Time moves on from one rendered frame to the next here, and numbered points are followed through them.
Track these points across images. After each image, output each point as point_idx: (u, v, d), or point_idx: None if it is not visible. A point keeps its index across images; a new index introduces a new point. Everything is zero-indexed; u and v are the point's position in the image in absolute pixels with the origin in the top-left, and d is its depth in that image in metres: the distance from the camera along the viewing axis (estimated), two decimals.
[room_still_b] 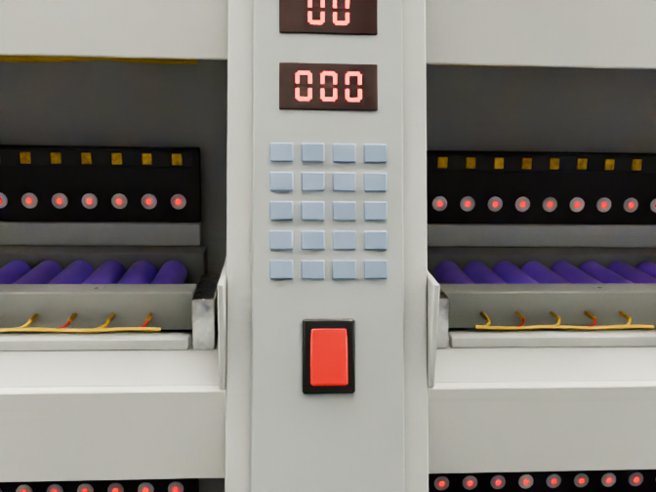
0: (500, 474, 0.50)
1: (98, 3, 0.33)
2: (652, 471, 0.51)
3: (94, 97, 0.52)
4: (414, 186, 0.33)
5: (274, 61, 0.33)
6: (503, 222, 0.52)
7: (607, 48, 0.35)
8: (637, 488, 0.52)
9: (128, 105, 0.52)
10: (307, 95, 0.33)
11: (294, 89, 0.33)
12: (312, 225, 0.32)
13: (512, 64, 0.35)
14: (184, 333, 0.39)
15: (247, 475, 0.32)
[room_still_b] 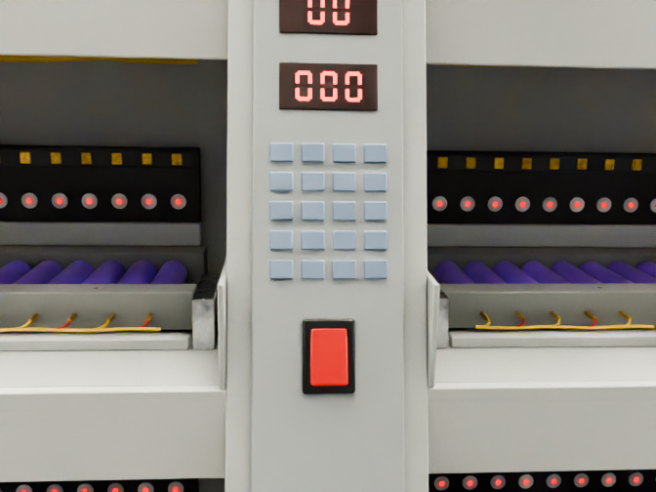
0: (500, 474, 0.50)
1: (98, 3, 0.33)
2: (652, 471, 0.51)
3: (94, 97, 0.52)
4: (414, 186, 0.33)
5: (274, 61, 0.33)
6: (503, 222, 0.52)
7: (607, 48, 0.35)
8: (637, 488, 0.52)
9: (128, 105, 0.52)
10: (307, 95, 0.33)
11: (294, 89, 0.33)
12: (312, 225, 0.32)
13: (512, 64, 0.35)
14: (184, 333, 0.39)
15: (247, 475, 0.32)
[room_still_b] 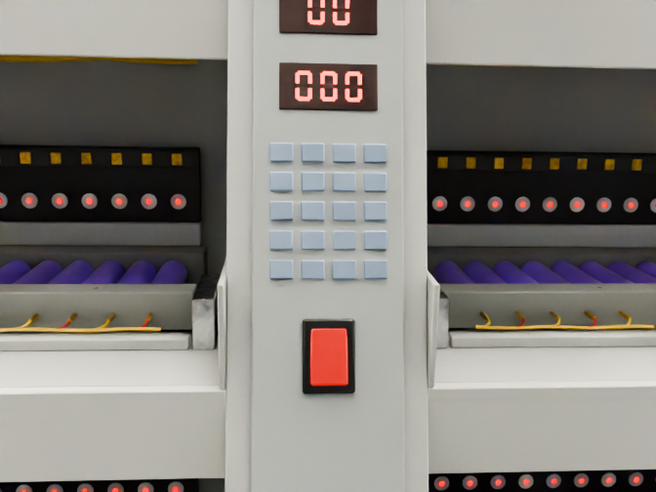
0: (500, 474, 0.50)
1: (98, 3, 0.33)
2: (652, 471, 0.51)
3: (94, 97, 0.52)
4: (414, 186, 0.33)
5: (274, 61, 0.33)
6: (503, 222, 0.52)
7: (607, 48, 0.35)
8: (637, 488, 0.52)
9: (128, 105, 0.52)
10: (307, 95, 0.33)
11: (294, 89, 0.33)
12: (312, 225, 0.32)
13: (512, 64, 0.35)
14: (184, 333, 0.39)
15: (247, 475, 0.32)
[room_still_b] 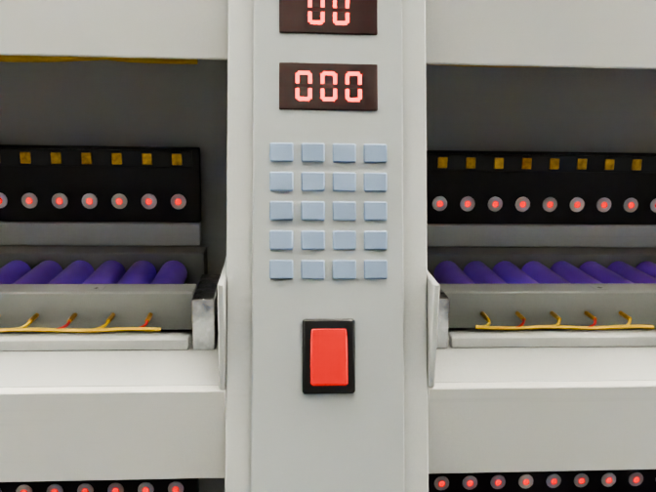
0: (500, 474, 0.50)
1: (98, 3, 0.33)
2: (652, 471, 0.51)
3: (94, 97, 0.52)
4: (414, 186, 0.33)
5: (274, 61, 0.33)
6: (503, 222, 0.52)
7: (607, 48, 0.35)
8: (637, 488, 0.52)
9: (128, 105, 0.52)
10: (307, 95, 0.33)
11: (294, 89, 0.33)
12: (312, 225, 0.32)
13: (512, 64, 0.35)
14: (184, 333, 0.39)
15: (247, 475, 0.32)
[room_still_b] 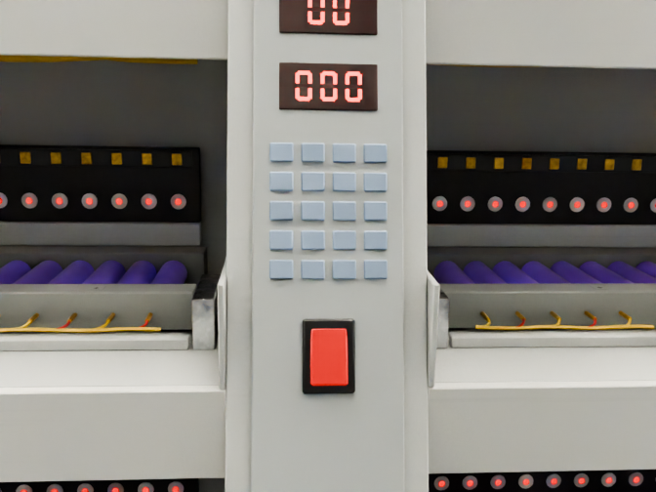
0: (500, 474, 0.50)
1: (98, 3, 0.33)
2: (652, 471, 0.51)
3: (94, 97, 0.52)
4: (414, 186, 0.33)
5: (274, 61, 0.33)
6: (503, 222, 0.52)
7: (607, 48, 0.35)
8: (637, 488, 0.52)
9: (128, 105, 0.52)
10: (307, 95, 0.33)
11: (294, 89, 0.33)
12: (312, 225, 0.32)
13: (512, 64, 0.35)
14: (184, 333, 0.39)
15: (247, 475, 0.32)
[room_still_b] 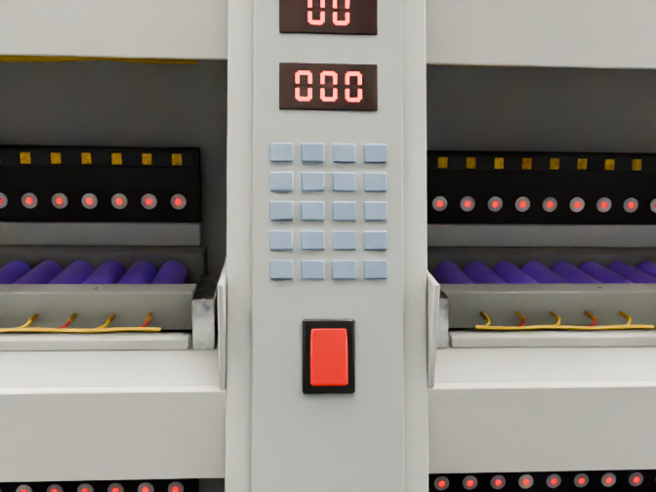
0: (500, 474, 0.50)
1: (98, 3, 0.33)
2: (652, 471, 0.51)
3: (94, 97, 0.52)
4: (414, 186, 0.33)
5: (274, 61, 0.33)
6: (503, 222, 0.52)
7: (607, 48, 0.35)
8: (637, 488, 0.52)
9: (128, 105, 0.52)
10: (307, 95, 0.33)
11: (294, 89, 0.33)
12: (312, 225, 0.32)
13: (512, 64, 0.35)
14: (184, 333, 0.39)
15: (247, 475, 0.32)
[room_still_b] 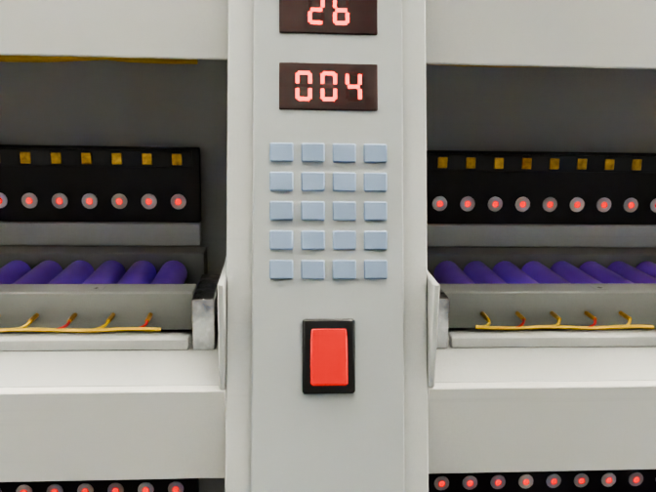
0: (500, 474, 0.50)
1: (98, 3, 0.33)
2: (652, 471, 0.51)
3: (94, 97, 0.52)
4: (414, 186, 0.33)
5: (274, 61, 0.33)
6: (503, 222, 0.52)
7: (607, 48, 0.35)
8: (637, 488, 0.52)
9: (128, 105, 0.52)
10: (307, 95, 0.33)
11: (294, 89, 0.33)
12: (312, 225, 0.32)
13: (512, 64, 0.35)
14: (184, 333, 0.39)
15: (247, 475, 0.32)
